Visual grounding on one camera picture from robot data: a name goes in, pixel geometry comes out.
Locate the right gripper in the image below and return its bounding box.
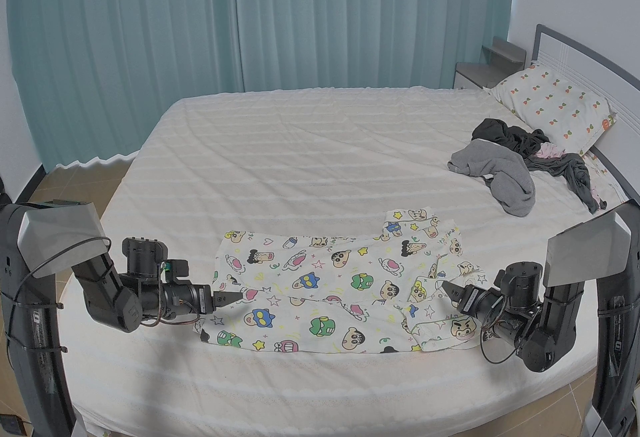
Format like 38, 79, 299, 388
440, 280, 501, 326

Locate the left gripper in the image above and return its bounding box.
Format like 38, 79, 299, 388
162, 281, 244, 318

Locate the white printed pyjama top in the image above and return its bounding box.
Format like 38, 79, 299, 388
192, 208, 488, 356

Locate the bed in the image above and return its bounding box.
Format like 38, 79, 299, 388
55, 24, 640, 437

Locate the pink garment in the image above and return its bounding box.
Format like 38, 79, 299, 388
529, 141, 567, 161

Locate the black garment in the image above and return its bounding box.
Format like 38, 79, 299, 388
471, 118, 551, 158

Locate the white printed pillow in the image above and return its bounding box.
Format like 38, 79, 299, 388
489, 63, 618, 157

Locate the grey bedside table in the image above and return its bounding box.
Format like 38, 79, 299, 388
454, 36, 527, 91

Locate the blue-green curtain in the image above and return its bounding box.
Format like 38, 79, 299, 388
7, 0, 516, 171

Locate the black cable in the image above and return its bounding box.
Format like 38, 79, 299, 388
479, 310, 522, 366

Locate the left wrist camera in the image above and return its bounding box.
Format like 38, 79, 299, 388
161, 259, 191, 285

